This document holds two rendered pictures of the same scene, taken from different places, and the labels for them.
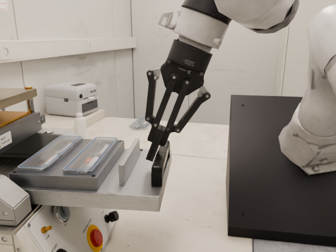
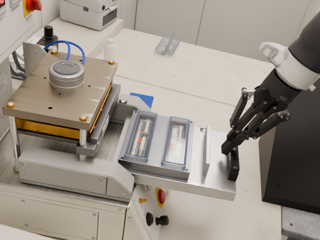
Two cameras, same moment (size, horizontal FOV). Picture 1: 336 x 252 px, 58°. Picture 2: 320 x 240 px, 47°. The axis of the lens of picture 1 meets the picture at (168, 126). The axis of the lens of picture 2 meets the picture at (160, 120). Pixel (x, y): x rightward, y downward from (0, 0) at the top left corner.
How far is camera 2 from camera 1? 45 cm
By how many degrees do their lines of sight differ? 20
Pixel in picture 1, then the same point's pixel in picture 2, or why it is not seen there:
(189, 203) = not seen: hidden behind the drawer
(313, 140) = not seen: outside the picture
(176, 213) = not seen: hidden behind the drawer
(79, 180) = (175, 172)
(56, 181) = (156, 170)
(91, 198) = (183, 185)
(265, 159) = (305, 140)
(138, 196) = (220, 190)
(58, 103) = (75, 10)
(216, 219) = (252, 183)
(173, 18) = (277, 56)
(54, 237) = (144, 204)
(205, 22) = (308, 75)
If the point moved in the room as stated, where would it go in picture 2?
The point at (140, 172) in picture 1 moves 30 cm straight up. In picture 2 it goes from (215, 161) to (248, 51)
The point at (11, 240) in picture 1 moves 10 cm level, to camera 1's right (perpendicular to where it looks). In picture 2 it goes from (125, 211) to (169, 215)
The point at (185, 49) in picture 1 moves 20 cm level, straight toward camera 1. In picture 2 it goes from (283, 88) to (308, 153)
